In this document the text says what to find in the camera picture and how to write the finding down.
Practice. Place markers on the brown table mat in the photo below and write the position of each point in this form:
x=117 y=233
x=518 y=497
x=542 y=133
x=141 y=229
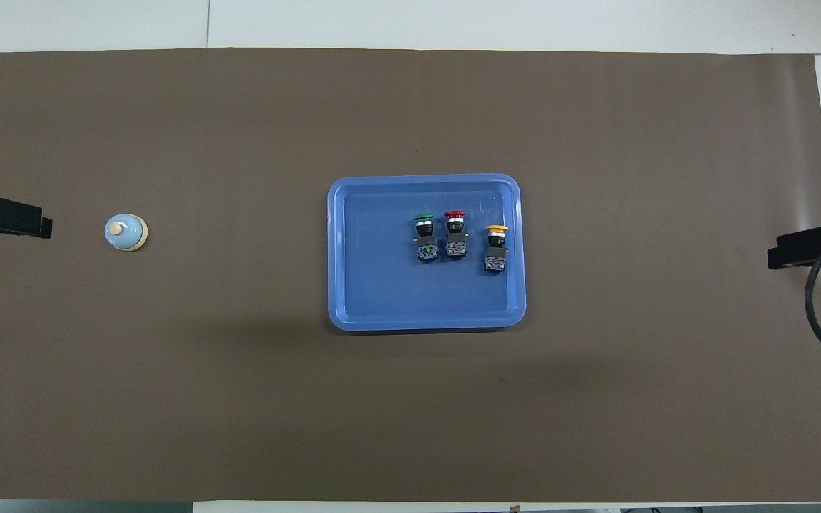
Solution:
x=239 y=399

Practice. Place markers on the blue plastic tray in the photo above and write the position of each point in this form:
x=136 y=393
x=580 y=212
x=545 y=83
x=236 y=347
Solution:
x=382 y=285

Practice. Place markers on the green push button switch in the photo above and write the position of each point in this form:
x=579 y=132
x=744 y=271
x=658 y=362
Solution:
x=425 y=246

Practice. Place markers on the red push button switch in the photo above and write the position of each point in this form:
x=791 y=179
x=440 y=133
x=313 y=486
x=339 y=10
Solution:
x=456 y=242

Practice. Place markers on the yellow push button switch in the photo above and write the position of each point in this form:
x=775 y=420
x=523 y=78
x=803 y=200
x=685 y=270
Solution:
x=497 y=256

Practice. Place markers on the light blue desk bell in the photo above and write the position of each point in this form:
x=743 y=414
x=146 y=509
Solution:
x=125 y=233

